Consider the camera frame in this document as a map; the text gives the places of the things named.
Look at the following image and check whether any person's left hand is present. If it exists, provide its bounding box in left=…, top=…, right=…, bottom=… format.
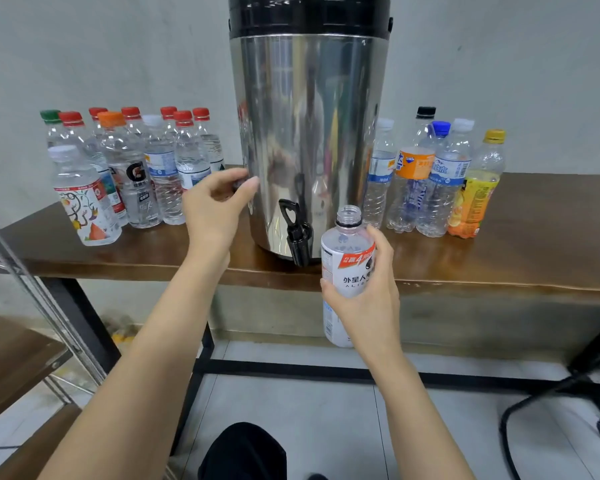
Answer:
left=182, top=167, right=261, bottom=268

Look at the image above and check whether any person's right hand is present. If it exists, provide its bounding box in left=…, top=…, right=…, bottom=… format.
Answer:
left=320, top=227, right=403, bottom=373

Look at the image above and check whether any white-cap blue-label bottle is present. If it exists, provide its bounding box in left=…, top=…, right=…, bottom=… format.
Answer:
left=142, top=113, right=188, bottom=226

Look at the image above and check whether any orange cap clear plastic bottle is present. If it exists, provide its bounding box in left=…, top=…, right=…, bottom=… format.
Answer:
left=97, top=111, right=162, bottom=230

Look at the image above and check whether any stainless steel water dispenser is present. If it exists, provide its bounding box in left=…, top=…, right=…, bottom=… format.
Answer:
left=228, top=0, right=394, bottom=268

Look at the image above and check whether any white patterned label plastic bottle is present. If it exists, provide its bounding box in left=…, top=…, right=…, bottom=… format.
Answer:
left=48, top=145, right=123, bottom=247

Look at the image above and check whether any slim blue label plastic bottle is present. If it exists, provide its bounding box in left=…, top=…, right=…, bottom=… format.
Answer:
left=363, top=117, right=398, bottom=229

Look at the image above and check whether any orange label black cap bottle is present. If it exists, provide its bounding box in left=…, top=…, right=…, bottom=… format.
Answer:
left=387, top=105, right=437, bottom=234

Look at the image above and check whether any yellow label plastic bottle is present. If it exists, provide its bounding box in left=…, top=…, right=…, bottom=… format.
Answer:
left=448, top=129, right=507, bottom=240

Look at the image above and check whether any white cap blue label bottle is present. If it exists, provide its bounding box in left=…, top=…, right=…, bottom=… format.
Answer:
left=417, top=117, right=476, bottom=238

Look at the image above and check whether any green label plastic water bottle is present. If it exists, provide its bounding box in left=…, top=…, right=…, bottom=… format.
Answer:
left=40, top=109, right=67, bottom=148

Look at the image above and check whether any blue cap plastic bottle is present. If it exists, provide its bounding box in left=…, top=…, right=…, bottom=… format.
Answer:
left=405, top=119, right=452, bottom=234

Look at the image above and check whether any wooden metal shelf rack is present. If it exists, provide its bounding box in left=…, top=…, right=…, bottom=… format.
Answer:
left=0, top=205, right=176, bottom=480

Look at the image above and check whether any person's right forearm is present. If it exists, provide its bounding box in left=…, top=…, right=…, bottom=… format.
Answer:
left=365, top=355, right=476, bottom=480

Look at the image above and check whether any person's left forearm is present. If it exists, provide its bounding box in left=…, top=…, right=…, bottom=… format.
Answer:
left=38, top=249, right=231, bottom=480

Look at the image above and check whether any person's black trouser leg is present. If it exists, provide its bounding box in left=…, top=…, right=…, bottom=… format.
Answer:
left=198, top=421, right=289, bottom=480

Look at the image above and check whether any yellow debris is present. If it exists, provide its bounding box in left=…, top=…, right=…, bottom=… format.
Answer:
left=105, top=317, right=139, bottom=344

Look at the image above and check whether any black metal table frame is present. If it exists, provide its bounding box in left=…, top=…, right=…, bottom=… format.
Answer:
left=40, top=277, right=600, bottom=456

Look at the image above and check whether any wooden stool with black frame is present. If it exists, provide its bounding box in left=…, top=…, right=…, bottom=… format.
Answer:
left=498, top=315, right=600, bottom=480

